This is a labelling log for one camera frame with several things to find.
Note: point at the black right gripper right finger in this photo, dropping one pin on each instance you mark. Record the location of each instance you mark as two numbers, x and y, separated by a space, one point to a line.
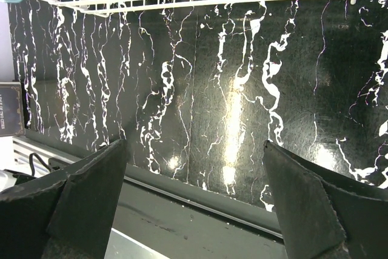
323 214

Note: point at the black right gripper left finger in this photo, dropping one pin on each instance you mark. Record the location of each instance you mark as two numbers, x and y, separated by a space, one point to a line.
68 213

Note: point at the dark book orange sky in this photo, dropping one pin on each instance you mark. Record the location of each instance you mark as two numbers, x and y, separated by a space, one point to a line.
11 109

